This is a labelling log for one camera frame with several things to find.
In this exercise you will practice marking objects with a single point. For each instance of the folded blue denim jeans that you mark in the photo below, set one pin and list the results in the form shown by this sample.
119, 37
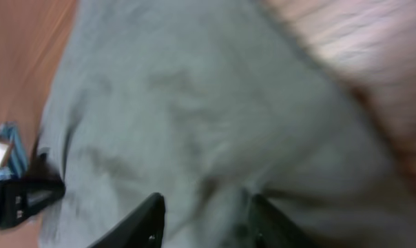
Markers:
13, 158

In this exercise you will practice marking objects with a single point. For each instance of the grey shorts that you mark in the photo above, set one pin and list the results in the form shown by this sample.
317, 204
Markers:
207, 103

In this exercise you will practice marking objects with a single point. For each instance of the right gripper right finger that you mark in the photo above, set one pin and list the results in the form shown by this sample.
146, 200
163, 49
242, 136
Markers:
271, 228

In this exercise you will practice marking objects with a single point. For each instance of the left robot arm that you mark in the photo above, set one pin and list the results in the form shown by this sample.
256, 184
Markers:
25, 197

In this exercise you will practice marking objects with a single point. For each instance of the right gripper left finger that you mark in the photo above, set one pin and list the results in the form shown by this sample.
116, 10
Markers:
142, 228

